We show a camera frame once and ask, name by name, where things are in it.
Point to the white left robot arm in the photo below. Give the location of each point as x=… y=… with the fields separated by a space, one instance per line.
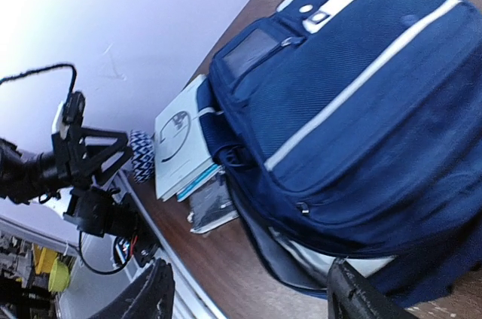
x=92 y=209

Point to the black notebook under books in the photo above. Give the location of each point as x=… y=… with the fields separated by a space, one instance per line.
x=211 y=206

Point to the green object outside workspace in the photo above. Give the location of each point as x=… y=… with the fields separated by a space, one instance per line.
x=59 y=278

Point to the blue illustrated book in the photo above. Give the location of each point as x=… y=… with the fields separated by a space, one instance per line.
x=198 y=182

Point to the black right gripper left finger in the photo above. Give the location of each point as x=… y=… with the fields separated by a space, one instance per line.
x=151 y=295

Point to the front metal rail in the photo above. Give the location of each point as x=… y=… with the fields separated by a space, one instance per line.
x=191 y=300

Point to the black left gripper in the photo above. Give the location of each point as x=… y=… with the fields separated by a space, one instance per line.
x=88 y=155

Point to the red patterned bowl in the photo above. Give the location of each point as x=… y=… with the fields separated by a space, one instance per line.
x=142 y=161

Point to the navy blue student backpack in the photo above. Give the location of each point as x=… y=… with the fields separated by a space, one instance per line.
x=351 y=129

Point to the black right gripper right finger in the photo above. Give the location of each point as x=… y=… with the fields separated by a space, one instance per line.
x=350 y=295

